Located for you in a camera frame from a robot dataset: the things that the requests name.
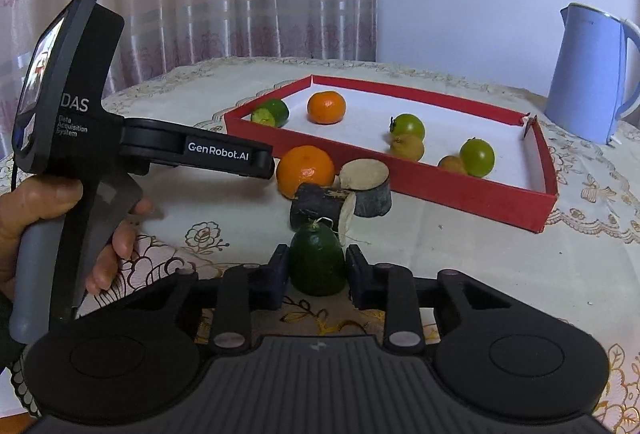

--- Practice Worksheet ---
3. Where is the red shallow box tray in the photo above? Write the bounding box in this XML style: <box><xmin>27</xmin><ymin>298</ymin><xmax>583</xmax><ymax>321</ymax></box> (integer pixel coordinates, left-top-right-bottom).
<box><xmin>224</xmin><ymin>74</ymin><xmax>559</xmax><ymax>232</ymax></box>

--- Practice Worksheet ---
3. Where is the green tomato in tray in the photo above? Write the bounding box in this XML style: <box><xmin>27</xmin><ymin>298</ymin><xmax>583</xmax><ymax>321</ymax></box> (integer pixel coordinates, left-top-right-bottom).
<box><xmin>390</xmin><ymin>113</ymin><xmax>425</xmax><ymax>140</ymax></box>

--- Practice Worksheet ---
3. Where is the orange mandarin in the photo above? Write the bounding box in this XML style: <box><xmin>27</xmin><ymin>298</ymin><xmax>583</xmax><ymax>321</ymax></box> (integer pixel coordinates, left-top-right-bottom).
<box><xmin>276</xmin><ymin>146</ymin><xmax>335</xmax><ymax>199</ymax></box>
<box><xmin>307</xmin><ymin>90</ymin><xmax>346</xmax><ymax>125</ymax></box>

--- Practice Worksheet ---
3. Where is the light blue electric kettle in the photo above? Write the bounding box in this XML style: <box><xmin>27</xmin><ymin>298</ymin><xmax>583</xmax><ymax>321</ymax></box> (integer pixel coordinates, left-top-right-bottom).
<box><xmin>544</xmin><ymin>3</ymin><xmax>639</xmax><ymax>145</ymax></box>

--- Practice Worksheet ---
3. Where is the person's left hand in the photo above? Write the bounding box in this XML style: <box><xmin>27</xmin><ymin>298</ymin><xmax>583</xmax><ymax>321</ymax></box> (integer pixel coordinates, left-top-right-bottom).
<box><xmin>0</xmin><ymin>176</ymin><xmax>137</xmax><ymax>302</ymax></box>

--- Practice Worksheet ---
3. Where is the green tomato outside tray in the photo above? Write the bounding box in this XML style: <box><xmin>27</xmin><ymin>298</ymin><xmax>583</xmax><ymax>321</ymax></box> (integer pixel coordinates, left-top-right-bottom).
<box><xmin>459</xmin><ymin>138</ymin><xmax>496</xmax><ymax>178</ymax></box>

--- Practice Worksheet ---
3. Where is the dark green lime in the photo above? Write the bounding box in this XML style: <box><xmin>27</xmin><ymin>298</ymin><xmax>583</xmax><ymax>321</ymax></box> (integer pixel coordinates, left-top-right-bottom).
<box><xmin>288</xmin><ymin>222</ymin><xmax>346</xmax><ymax>296</ymax></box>

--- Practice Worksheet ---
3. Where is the small yellow-brown longan fruit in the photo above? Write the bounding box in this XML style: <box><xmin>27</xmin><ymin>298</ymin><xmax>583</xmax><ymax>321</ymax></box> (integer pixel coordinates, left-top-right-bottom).
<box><xmin>390</xmin><ymin>134</ymin><xmax>424</xmax><ymax>162</ymax></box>

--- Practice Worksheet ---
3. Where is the cut green cucumber piece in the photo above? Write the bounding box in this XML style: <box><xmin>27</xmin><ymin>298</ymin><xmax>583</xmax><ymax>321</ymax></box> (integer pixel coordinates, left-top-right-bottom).
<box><xmin>250</xmin><ymin>98</ymin><xmax>290</xmax><ymax>128</ymax></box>

